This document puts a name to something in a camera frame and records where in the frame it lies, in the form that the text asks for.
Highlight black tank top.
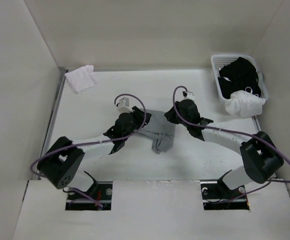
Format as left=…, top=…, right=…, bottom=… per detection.
left=218, top=57, right=262, bottom=99

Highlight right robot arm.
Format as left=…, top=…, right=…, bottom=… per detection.
left=164, top=99, right=283, bottom=198

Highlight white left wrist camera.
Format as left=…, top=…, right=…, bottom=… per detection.
left=116, top=97, right=132, bottom=113

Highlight white plastic basket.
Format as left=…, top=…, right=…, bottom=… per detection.
left=210, top=53, right=269, bottom=105

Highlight grey tank top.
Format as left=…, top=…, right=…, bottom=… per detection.
left=138, top=109, right=175, bottom=154

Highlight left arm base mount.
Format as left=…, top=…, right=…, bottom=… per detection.
left=63, top=171, right=113, bottom=211

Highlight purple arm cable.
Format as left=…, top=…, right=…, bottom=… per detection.
left=30, top=93, right=147, bottom=208
left=172, top=86, right=290, bottom=201

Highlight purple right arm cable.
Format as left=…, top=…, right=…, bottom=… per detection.
left=172, top=86, right=290, bottom=201

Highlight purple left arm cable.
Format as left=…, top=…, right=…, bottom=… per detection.
left=30, top=93, right=147, bottom=208

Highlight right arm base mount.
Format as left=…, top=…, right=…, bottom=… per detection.
left=200, top=171, right=249, bottom=211

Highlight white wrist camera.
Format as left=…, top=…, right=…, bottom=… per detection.
left=182, top=91, right=195, bottom=101
left=116, top=97, right=132, bottom=113

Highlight white tank top in basket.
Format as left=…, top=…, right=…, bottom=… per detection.
left=224, top=86, right=266, bottom=118

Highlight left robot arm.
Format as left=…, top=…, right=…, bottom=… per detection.
left=37, top=106, right=151, bottom=200

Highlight folded white tank top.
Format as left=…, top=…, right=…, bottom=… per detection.
left=65, top=65, right=97, bottom=94

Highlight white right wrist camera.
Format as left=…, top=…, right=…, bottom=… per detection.
left=182, top=91, right=195, bottom=101

